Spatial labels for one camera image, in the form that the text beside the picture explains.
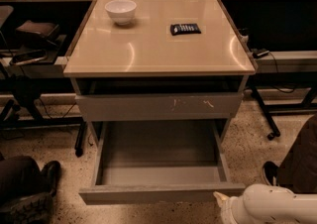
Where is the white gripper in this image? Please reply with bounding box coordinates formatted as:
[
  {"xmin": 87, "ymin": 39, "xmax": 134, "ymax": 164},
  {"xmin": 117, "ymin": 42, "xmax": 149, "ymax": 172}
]
[{"xmin": 213, "ymin": 191, "xmax": 247, "ymax": 224}]

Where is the grey drawer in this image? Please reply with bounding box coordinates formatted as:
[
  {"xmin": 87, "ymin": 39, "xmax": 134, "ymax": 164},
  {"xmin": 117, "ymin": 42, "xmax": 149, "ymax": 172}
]
[
  {"xmin": 79, "ymin": 120, "xmax": 245, "ymax": 205},
  {"xmin": 72, "ymin": 77, "xmax": 243, "ymax": 122}
]

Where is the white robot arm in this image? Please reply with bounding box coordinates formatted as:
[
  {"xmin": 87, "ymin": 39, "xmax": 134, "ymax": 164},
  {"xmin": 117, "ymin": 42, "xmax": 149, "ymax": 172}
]
[{"xmin": 213, "ymin": 184, "xmax": 317, "ymax": 224}]

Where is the grey top drawer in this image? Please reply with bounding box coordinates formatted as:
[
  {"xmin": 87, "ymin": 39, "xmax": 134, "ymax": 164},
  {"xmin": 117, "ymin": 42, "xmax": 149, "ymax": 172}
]
[{"xmin": 72, "ymin": 77, "xmax": 243, "ymax": 122}]

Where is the grey drawer cabinet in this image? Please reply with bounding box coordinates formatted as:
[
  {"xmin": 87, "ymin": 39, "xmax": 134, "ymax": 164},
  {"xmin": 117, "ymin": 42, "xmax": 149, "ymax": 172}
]
[{"xmin": 64, "ymin": 0, "xmax": 256, "ymax": 140}]

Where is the black shoe right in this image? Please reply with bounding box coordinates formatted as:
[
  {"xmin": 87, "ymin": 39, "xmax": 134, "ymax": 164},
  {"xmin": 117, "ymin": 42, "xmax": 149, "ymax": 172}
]
[{"xmin": 263, "ymin": 161, "xmax": 278, "ymax": 186}]

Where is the dark trouser leg right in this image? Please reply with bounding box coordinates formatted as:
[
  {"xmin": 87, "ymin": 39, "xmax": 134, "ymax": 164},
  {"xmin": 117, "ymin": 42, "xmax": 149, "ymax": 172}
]
[{"xmin": 277, "ymin": 115, "xmax": 317, "ymax": 194}]

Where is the dark trouser leg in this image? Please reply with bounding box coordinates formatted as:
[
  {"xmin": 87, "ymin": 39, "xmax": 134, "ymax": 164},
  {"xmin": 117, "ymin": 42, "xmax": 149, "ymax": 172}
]
[
  {"xmin": 0, "ymin": 156, "xmax": 42, "ymax": 203},
  {"xmin": 277, "ymin": 115, "xmax": 317, "ymax": 194}
]

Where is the black power adapter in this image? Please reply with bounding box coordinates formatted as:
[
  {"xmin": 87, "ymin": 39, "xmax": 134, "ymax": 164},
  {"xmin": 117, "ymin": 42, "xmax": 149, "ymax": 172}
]
[{"xmin": 253, "ymin": 49, "xmax": 269, "ymax": 58}]

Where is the dark blue snack packet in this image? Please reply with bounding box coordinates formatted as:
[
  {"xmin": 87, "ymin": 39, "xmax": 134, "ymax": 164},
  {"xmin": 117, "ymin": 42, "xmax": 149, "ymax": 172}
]
[{"xmin": 169, "ymin": 24, "xmax": 201, "ymax": 36}]

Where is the black boot lower left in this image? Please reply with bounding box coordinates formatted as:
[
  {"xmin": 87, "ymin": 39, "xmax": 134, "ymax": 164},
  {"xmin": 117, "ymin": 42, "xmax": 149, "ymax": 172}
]
[{"xmin": 0, "ymin": 161, "xmax": 61, "ymax": 224}]

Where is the dark trouser leg left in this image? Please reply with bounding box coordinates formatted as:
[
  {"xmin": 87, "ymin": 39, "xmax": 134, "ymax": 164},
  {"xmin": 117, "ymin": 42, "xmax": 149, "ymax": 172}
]
[{"xmin": 0, "ymin": 156, "xmax": 42, "ymax": 203}]

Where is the white ceramic bowl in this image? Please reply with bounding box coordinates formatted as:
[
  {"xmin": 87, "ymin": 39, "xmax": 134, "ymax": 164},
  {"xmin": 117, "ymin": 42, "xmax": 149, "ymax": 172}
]
[{"xmin": 105, "ymin": 0, "xmax": 137, "ymax": 25}]

